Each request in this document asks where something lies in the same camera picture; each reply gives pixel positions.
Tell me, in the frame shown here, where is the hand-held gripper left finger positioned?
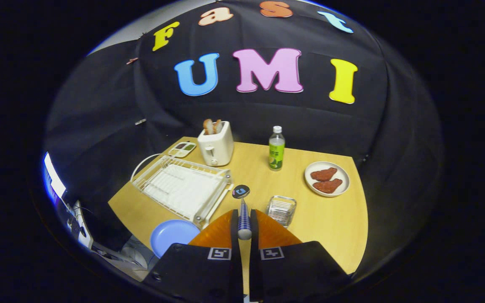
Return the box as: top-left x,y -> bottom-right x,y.
144,209 -> 243,303

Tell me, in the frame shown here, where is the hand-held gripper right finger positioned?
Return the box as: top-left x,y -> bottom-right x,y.
249,209 -> 352,303

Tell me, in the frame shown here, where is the striped handle spoon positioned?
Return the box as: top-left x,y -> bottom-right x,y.
232,184 -> 253,240

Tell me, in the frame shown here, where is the metal wire basket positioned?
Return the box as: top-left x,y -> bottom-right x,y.
266,195 -> 297,229

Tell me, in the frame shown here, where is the blue plate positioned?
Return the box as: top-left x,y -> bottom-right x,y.
150,219 -> 201,258

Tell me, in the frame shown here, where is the white wire dish rack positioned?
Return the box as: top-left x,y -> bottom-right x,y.
131,154 -> 234,229

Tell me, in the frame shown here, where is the white plate with meat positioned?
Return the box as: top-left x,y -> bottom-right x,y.
304,161 -> 351,197

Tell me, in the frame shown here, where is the red meat piece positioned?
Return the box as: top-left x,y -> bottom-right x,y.
313,178 -> 343,194
310,167 -> 338,182

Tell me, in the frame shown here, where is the white toaster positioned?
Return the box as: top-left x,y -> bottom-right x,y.
197,121 -> 235,167

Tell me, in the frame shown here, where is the green label water bottle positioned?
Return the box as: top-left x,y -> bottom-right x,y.
268,125 -> 286,171

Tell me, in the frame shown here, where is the white seasoning tray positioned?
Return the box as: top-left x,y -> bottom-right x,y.
168,141 -> 197,158

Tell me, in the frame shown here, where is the bright screen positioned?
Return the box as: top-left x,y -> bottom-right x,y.
43,152 -> 67,205

